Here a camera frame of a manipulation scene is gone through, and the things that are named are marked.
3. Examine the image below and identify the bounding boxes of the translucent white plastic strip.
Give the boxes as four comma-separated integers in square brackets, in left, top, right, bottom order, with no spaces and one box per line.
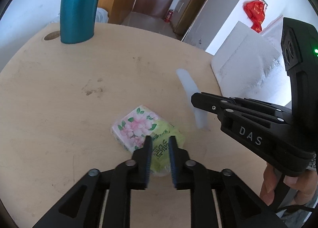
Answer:
[175,68,210,130]

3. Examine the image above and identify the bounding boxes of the floral green tissue pack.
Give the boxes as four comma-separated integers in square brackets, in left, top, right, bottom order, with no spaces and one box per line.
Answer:
[111,105,185,177]

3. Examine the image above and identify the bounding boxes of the person's right hand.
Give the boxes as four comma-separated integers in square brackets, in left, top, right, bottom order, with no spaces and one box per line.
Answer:
[259,151,318,206]

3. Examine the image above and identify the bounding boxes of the red fire extinguisher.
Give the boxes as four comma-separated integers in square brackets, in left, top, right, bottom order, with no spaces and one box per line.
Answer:
[164,10,174,23]

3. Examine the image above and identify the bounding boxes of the light blue covered furniture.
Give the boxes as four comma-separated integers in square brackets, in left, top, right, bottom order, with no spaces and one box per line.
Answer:
[95,7,109,23]

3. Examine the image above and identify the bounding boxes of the teal cylindrical canister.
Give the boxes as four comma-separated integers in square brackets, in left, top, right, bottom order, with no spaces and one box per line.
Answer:
[60,0,98,44]

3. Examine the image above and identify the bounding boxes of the red bags on wall hook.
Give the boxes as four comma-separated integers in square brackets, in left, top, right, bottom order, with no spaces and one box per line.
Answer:
[243,0,265,33]

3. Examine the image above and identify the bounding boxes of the brown side doorway frame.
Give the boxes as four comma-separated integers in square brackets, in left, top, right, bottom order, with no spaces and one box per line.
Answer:
[174,0,227,37]

